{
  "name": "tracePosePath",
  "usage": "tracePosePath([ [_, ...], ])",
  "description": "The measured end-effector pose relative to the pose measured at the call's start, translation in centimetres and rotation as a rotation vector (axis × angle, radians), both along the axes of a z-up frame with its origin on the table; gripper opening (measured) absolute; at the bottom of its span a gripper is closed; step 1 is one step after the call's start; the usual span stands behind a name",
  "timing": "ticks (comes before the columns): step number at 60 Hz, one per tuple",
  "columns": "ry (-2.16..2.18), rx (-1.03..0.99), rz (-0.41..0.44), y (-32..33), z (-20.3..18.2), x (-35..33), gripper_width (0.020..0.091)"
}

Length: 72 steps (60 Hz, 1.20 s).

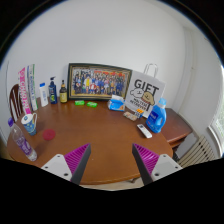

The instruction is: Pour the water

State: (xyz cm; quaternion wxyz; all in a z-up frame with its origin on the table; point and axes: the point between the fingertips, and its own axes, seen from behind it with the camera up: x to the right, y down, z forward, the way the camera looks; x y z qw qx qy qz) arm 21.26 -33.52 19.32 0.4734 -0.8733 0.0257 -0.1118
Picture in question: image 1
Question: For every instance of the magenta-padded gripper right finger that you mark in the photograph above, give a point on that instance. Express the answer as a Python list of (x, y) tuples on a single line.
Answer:
[(165, 166)]

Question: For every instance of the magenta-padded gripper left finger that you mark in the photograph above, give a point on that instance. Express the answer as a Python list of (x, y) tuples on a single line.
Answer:
[(56, 166)]

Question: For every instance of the clear purple-capped water bottle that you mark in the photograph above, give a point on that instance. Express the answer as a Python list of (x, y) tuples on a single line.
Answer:
[(23, 145)]

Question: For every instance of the white radiator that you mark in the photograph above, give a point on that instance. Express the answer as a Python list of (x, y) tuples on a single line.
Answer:
[(196, 151)]

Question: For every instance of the brown wooden side table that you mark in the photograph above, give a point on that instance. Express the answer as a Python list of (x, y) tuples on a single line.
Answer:
[(176, 128)]

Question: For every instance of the white remote control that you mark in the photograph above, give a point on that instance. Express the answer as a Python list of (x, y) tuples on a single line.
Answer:
[(144, 131)]

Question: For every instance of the blue detergent bottle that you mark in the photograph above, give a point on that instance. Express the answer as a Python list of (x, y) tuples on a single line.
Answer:
[(156, 118)]

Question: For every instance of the blue printed mug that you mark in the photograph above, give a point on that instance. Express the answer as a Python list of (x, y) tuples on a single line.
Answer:
[(30, 125)]

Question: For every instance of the small orange box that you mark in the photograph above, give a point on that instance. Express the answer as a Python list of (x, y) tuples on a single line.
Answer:
[(139, 112)]

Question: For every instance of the clear snack packet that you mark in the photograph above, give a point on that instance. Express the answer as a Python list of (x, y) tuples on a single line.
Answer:
[(130, 116)]

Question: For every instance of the white blue-capped lotion bottle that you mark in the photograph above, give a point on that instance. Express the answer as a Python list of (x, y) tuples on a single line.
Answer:
[(43, 96)]

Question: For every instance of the brown yellow-labelled bottle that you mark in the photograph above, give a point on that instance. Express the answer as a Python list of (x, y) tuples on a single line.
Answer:
[(63, 95)]

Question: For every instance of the dark blue pump bottle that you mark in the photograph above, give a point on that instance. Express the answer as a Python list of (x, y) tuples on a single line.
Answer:
[(52, 93)]

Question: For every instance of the blue tissue pack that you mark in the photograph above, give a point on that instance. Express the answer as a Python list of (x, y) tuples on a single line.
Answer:
[(116, 104)]

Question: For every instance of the white printed paper bag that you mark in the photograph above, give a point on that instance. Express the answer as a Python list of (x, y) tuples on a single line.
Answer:
[(145, 90)]

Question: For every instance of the brown wooden chair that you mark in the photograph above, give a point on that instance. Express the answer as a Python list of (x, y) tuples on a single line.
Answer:
[(12, 100)]

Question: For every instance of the white and blue shuttlecock tube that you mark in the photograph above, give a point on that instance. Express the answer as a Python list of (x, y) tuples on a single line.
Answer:
[(32, 86)]

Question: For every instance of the framed group photo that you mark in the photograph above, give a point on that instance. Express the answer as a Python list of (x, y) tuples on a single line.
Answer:
[(98, 81)]

